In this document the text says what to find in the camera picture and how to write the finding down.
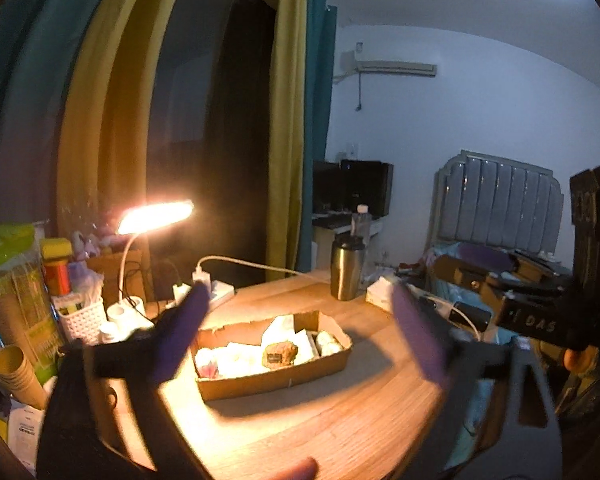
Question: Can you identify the white plastic basket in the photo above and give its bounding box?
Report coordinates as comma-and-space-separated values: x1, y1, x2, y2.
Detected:
55, 295, 105, 346

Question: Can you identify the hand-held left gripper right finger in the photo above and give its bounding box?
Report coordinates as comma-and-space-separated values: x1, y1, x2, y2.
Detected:
390, 284, 563, 480

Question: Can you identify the person's left hand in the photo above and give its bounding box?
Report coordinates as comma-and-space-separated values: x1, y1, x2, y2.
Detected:
257, 456, 322, 480

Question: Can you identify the black monitor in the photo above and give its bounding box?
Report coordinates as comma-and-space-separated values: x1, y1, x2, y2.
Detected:
340, 160, 394, 216

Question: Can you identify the white phone cable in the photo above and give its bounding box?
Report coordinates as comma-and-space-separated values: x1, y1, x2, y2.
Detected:
405, 285, 481, 341

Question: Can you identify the stack of paper cups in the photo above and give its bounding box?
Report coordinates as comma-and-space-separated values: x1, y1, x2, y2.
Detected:
0, 345, 48, 411

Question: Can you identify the person's right hand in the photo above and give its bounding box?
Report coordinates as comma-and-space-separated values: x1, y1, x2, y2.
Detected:
562, 347, 589, 374

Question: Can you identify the teal curtain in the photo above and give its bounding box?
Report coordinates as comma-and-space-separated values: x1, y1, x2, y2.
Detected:
0, 0, 126, 221
307, 0, 338, 271

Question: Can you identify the white air conditioner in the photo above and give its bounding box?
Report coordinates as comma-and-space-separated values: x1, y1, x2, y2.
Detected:
332, 50, 438, 83

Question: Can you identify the white side desk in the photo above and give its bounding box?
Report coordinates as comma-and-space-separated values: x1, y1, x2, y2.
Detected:
312, 212, 383, 271

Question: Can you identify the white desk lamp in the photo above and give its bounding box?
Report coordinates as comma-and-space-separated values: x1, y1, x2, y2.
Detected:
107, 200, 195, 331

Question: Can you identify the black smartphone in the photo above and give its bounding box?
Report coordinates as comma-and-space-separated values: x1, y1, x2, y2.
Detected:
450, 301, 493, 333

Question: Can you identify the yellow curtain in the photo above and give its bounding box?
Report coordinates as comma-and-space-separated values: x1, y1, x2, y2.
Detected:
275, 0, 311, 276
55, 0, 191, 241

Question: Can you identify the clear plastic bag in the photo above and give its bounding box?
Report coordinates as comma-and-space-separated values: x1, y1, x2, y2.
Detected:
195, 347, 221, 378

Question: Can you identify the white charger cable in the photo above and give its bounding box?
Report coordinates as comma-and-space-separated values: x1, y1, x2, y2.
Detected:
197, 255, 331, 281

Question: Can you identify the brown paper bag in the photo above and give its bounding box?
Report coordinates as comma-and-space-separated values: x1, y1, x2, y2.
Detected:
87, 250, 146, 306

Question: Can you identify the clear water bottle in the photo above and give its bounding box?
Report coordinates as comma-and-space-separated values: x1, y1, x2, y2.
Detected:
351, 204, 371, 241

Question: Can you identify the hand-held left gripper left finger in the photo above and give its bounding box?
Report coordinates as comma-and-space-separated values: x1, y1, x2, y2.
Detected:
35, 280, 213, 480

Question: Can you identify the red can with yellow lid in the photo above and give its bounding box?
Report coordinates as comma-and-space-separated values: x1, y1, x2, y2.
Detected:
40, 238, 73, 297

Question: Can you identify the grey padded headboard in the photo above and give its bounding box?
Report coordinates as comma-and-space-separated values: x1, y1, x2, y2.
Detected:
435, 150, 565, 256

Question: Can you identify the brown scouring sponge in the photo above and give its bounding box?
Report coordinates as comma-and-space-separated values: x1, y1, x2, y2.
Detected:
261, 341, 299, 370

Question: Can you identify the clear bubble wrap bundle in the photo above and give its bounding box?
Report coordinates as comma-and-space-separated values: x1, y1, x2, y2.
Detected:
315, 331, 343, 356

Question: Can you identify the steel tumbler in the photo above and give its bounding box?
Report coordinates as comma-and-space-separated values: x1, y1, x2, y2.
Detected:
330, 235, 366, 302

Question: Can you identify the wet wipes pack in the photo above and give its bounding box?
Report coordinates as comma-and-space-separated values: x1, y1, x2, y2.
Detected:
7, 405, 46, 476

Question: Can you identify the brown cardboard box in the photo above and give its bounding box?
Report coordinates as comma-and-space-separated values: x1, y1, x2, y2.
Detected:
192, 310, 353, 402

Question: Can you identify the white paper towel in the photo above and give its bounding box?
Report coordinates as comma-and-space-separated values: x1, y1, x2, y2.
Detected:
262, 314, 301, 347
215, 342, 266, 377

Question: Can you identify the green paper cup package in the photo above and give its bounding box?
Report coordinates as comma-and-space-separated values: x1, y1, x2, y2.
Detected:
0, 222, 66, 386

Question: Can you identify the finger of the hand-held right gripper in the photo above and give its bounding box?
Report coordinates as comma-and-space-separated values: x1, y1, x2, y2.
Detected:
434, 254, 578, 311
455, 241, 576, 283

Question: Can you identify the white power strip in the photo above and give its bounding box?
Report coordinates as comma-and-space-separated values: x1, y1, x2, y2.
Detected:
172, 280, 235, 311

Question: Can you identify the tissue pack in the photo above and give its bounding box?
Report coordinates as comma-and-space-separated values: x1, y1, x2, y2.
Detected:
366, 275, 406, 308

